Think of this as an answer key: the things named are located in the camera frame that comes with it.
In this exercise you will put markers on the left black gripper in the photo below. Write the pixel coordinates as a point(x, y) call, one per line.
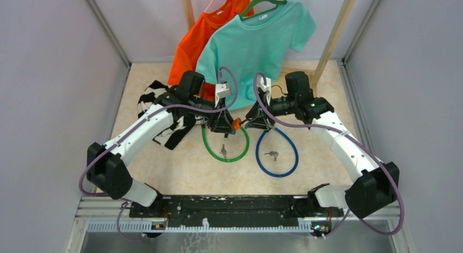
point(223, 122)

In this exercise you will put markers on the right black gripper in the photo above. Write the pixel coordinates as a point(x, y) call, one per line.
point(258, 118)

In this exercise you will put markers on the orange padlock with keys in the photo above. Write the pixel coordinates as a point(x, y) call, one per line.
point(233, 126)

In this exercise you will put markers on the green lock keys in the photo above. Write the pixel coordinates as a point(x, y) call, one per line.
point(223, 151)

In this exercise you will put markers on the green cable lock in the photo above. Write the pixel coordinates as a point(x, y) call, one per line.
point(221, 159)

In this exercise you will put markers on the blue lock keys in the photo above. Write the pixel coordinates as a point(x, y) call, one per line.
point(273, 154)

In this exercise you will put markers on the blue cable lock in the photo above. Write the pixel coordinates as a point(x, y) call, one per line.
point(259, 160)

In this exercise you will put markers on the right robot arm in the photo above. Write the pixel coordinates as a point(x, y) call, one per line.
point(374, 183)

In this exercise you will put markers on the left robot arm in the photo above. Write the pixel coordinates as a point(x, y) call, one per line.
point(107, 163)

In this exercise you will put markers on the black white striped garment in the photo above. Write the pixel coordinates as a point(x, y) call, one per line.
point(170, 137)

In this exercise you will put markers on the teal t-shirt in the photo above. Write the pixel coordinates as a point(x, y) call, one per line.
point(257, 44)

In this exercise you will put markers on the orange t-shirt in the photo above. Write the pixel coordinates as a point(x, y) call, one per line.
point(192, 44)

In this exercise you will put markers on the wooden clothes rack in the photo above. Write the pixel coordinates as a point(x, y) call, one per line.
point(331, 43)

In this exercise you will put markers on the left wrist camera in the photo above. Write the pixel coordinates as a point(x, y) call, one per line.
point(221, 91)

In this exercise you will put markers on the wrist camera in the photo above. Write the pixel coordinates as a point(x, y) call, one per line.
point(264, 89)
point(221, 91)

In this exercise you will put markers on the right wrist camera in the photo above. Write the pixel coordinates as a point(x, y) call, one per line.
point(264, 89)

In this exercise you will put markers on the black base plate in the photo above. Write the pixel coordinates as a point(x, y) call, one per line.
point(234, 211)

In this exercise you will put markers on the aluminium rail frame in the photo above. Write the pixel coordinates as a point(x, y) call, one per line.
point(106, 214)

